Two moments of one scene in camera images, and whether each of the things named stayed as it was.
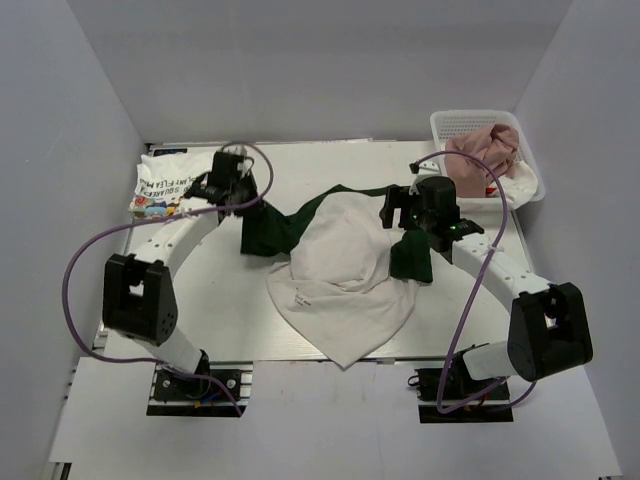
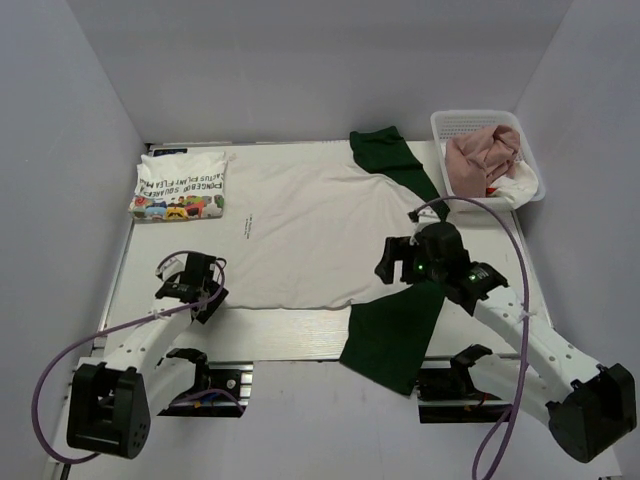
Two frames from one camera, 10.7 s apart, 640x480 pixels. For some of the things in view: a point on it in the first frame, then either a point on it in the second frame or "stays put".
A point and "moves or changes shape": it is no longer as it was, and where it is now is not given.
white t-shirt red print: (518, 189) stays put
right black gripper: (397, 197) -> (398, 249)
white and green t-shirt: (351, 277) moves or changes shape
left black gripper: (249, 179) -> (212, 306)
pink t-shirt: (495, 145) stays put
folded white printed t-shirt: (162, 180) stays put
